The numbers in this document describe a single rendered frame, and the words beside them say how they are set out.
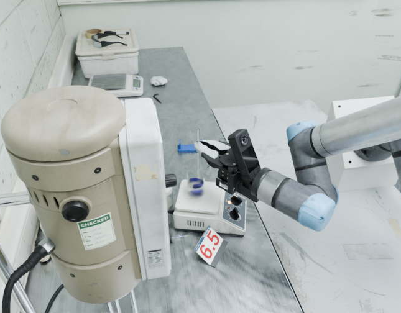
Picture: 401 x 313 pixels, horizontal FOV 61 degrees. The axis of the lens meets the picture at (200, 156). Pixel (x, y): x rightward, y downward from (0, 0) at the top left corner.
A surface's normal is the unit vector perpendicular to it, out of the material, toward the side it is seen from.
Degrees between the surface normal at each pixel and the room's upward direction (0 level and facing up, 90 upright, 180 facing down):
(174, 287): 0
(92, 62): 93
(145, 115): 0
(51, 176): 90
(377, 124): 81
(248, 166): 61
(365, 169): 90
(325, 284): 0
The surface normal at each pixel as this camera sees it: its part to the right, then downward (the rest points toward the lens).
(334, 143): -0.68, 0.51
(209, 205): 0.00, -0.79
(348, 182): 0.18, 0.60
